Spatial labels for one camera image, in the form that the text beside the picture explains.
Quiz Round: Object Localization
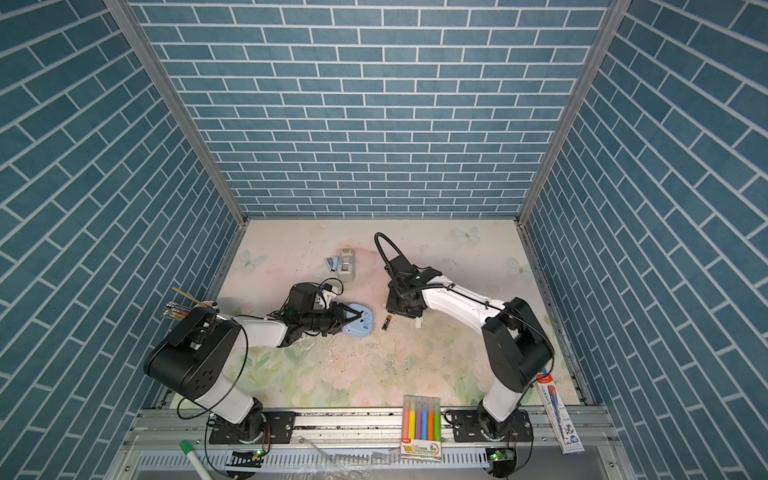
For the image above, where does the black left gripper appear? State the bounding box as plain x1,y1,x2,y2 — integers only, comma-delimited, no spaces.
299,303,361,337

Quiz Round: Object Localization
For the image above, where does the light blue alarm clock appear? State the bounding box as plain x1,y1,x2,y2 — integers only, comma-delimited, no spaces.
342,304,373,338

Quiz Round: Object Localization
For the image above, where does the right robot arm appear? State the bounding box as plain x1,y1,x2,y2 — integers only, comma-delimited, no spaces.
386,280,555,440

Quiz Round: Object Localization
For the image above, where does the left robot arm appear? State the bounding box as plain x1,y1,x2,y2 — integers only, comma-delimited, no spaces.
144,302,373,424

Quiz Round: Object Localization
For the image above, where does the blue battery pack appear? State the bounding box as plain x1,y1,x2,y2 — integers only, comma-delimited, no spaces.
325,256,339,272

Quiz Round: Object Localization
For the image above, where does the highlighter marker pack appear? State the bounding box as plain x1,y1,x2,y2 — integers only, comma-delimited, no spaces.
400,395,442,462

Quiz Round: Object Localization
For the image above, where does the pencil cup holder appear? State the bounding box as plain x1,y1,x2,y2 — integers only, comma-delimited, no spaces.
160,287,219,321

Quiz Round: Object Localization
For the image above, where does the green capped marker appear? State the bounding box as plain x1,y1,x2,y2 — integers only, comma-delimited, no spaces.
179,440,213,480

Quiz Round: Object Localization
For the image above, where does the toothbrush package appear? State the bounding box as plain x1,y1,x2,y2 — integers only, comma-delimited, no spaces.
535,374,585,455

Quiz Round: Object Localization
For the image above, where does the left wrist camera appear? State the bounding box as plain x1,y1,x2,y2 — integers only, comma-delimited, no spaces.
286,282,319,313

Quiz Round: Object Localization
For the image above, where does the black corrugated cable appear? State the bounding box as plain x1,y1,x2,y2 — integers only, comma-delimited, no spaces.
373,232,409,277

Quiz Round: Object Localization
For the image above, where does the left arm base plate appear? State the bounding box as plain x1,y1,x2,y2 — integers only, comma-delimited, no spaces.
206,410,297,446

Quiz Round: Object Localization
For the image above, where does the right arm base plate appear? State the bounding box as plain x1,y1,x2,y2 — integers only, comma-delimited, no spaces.
442,408,534,443

